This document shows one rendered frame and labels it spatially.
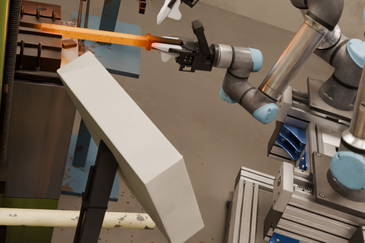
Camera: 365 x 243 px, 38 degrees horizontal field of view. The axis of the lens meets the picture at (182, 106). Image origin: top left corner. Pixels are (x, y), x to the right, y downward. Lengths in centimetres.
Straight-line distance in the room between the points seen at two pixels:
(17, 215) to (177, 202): 62
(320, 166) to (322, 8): 48
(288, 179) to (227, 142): 139
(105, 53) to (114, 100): 110
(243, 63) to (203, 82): 179
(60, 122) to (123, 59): 60
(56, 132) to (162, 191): 71
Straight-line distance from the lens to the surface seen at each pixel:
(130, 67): 204
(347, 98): 202
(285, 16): 459
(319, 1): 162
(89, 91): 102
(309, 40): 162
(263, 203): 240
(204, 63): 166
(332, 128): 208
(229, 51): 165
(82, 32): 155
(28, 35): 153
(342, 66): 198
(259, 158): 299
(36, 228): 187
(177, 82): 336
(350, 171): 143
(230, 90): 172
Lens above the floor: 176
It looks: 34 degrees down
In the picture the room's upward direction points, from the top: 18 degrees clockwise
